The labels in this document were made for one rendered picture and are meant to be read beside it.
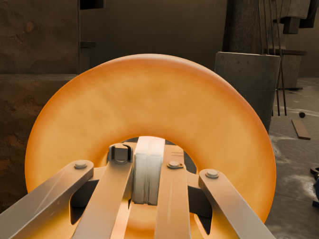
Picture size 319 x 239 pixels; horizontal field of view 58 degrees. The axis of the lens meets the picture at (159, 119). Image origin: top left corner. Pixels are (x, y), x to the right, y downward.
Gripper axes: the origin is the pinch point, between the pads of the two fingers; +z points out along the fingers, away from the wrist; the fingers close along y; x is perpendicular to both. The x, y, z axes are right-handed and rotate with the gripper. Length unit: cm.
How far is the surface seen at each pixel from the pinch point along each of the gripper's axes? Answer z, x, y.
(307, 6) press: 738, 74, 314
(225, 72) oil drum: 241, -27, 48
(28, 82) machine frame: 17.3, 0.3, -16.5
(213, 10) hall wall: 836, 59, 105
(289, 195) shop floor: 155, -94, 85
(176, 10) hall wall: 764, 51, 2
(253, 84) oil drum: 230, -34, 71
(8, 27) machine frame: 21.4, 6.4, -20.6
